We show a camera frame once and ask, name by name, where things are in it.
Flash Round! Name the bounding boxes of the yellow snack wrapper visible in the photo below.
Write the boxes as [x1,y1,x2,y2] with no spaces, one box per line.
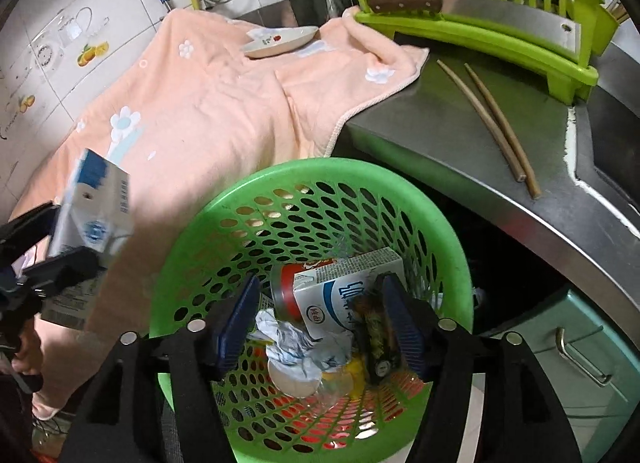
[349,294,401,385]

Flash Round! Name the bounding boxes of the red paper cup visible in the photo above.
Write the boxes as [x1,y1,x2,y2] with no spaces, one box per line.
[269,258,336,324]

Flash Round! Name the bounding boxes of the blue white milk carton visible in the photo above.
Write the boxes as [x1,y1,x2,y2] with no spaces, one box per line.
[293,247,406,339]

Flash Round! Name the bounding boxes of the clear plastic cup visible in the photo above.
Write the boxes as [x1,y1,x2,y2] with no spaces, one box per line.
[308,367,367,411]

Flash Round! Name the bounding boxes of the green plastic trash basket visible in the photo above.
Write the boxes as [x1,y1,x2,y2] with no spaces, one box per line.
[150,159,473,462]

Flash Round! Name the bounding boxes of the person's left hand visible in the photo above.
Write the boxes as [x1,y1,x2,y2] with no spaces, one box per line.
[11,318,43,375]

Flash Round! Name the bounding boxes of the crumpled white paper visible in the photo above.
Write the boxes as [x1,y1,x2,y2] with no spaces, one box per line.
[253,308,354,377]

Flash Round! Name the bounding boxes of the teal cabinet drawer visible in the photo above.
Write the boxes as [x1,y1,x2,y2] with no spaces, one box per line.
[512,291,639,462]

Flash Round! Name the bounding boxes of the peach flower towel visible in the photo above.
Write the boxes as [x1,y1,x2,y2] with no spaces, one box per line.
[16,9,428,420]

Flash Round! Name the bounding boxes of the wooden chopstick right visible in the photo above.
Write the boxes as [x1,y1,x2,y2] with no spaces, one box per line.
[464,64,542,200]

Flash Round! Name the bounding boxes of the wooden chopstick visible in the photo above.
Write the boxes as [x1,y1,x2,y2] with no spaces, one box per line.
[464,64,542,200]
[436,59,526,183]

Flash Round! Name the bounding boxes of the wooden chopstick left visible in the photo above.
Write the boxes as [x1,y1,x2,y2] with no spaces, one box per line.
[436,59,526,183]

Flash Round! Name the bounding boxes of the white ceramic dish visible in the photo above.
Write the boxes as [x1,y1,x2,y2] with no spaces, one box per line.
[241,26,319,59]

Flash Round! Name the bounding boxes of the cleaver with wooden handle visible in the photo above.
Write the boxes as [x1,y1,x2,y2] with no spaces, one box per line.
[367,0,582,59]

